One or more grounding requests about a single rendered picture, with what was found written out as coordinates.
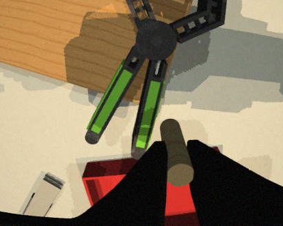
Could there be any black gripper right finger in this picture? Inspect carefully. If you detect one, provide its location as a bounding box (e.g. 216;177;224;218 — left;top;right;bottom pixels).
187;139;283;226

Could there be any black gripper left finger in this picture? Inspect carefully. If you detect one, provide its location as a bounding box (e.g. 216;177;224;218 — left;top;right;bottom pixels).
0;141;167;226

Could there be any olive-brown cylinder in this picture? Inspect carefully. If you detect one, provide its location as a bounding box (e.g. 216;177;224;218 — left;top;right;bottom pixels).
160;119;194;186

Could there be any red shallow tray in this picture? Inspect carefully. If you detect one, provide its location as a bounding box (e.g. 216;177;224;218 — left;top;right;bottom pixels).
82;158;200;226

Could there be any light wooden board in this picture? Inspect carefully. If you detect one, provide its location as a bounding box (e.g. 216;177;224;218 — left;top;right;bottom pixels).
0;0;193;94

